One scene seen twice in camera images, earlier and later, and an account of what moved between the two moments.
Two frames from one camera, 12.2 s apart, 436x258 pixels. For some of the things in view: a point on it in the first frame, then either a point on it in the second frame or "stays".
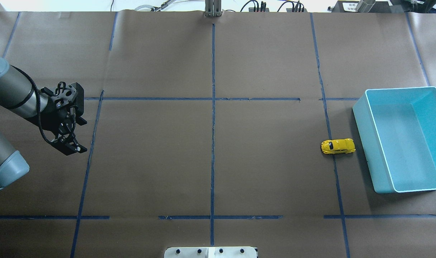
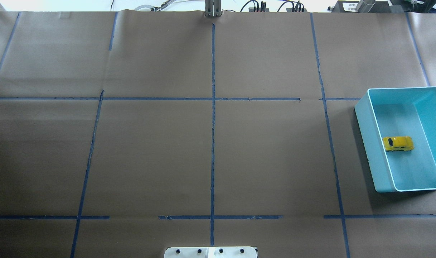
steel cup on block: (365, 6) stays
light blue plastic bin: (404, 132) stays
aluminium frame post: (213, 8) stays
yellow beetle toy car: (338, 146) to (398, 143)
